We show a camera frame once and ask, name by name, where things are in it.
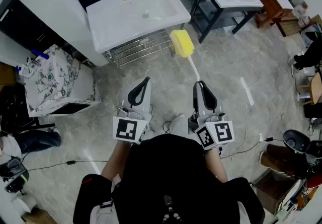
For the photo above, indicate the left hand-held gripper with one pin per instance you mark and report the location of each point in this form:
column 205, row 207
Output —
column 125, row 130

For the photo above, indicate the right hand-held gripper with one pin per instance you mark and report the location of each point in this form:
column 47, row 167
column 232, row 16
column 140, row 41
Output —
column 216, row 132

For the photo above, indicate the yellow sponge brush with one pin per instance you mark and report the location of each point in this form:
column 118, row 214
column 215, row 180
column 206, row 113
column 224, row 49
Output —
column 182, row 43

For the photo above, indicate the person's right forearm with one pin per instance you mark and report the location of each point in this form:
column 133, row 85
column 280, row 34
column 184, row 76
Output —
column 215, row 165

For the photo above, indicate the person's left forearm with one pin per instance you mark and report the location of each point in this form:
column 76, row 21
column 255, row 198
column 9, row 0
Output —
column 113, row 165

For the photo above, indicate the metal rack sink stand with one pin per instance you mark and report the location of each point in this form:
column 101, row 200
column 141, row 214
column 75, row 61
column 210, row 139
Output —
column 141, row 48

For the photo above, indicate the marble pattern cabinet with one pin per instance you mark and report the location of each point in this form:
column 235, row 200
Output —
column 63, row 84

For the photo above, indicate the large white sink basin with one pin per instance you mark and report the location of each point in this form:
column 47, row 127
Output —
column 118, row 21

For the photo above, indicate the black metal sink stand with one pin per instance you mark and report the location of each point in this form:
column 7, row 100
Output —
column 208, row 21

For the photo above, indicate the person's black shirt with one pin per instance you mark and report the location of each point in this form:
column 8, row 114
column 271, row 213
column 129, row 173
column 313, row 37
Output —
column 171, row 175

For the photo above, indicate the black round appliance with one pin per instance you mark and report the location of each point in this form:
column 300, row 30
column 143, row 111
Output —
column 296, row 142

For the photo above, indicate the blue bottle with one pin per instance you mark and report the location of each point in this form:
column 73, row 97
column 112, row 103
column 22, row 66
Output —
column 41, row 55

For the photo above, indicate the wooden stool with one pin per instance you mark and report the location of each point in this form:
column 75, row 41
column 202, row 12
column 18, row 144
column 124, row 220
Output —
column 314, row 89

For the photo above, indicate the cardboard box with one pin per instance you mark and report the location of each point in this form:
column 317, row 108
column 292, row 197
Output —
column 271, row 192

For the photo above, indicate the brown wooden cabinet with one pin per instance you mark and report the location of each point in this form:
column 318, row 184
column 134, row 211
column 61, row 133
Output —
column 271, row 9

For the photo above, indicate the black cabinet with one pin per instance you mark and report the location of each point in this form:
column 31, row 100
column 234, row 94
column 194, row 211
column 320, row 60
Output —
column 27, row 26

